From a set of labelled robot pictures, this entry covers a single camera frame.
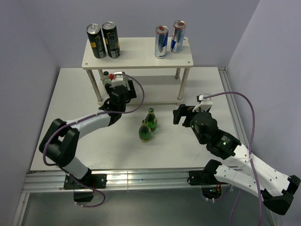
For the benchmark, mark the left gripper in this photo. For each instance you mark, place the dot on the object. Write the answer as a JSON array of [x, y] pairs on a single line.
[[132, 94]]

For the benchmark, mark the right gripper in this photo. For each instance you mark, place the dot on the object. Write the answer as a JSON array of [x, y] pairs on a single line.
[[183, 110]]

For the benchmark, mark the clear soda bottle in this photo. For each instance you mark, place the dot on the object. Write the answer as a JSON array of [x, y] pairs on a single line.
[[106, 79]]

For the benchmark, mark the green glass bottle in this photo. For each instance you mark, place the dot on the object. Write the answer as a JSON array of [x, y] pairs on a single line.
[[152, 119], [144, 131]]

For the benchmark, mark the green glass bottle front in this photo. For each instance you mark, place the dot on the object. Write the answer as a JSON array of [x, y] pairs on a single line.
[[144, 131]]

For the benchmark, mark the silver can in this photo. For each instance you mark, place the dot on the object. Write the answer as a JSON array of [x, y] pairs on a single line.
[[161, 39], [178, 36]]

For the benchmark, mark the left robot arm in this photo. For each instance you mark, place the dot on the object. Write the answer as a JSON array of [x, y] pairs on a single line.
[[61, 139]]

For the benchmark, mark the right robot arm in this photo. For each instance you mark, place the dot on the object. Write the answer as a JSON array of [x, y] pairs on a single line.
[[236, 166]]

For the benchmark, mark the white two-tier shelf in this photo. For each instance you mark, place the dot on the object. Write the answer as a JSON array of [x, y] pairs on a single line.
[[163, 80]]

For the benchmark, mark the black can left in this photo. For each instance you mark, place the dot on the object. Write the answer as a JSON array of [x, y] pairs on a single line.
[[96, 40]]

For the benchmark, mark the black can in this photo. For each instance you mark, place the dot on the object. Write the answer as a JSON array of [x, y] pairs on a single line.
[[111, 39], [96, 40]]

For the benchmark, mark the black can right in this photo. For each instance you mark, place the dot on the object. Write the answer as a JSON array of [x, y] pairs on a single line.
[[111, 39]]

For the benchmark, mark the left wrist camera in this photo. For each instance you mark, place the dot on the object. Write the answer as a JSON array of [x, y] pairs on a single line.
[[117, 79]]

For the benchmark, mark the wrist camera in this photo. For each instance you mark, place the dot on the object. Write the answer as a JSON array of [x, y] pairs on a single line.
[[204, 104], [117, 79]]

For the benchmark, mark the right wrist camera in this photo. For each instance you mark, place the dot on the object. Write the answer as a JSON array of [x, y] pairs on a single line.
[[204, 104]]

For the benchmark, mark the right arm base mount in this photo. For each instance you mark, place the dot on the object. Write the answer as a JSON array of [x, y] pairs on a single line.
[[211, 189]]

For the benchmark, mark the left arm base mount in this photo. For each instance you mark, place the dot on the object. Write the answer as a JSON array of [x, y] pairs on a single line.
[[86, 188]]

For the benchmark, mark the aluminium rail frame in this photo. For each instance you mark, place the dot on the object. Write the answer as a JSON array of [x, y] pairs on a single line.
[[131, 164]]

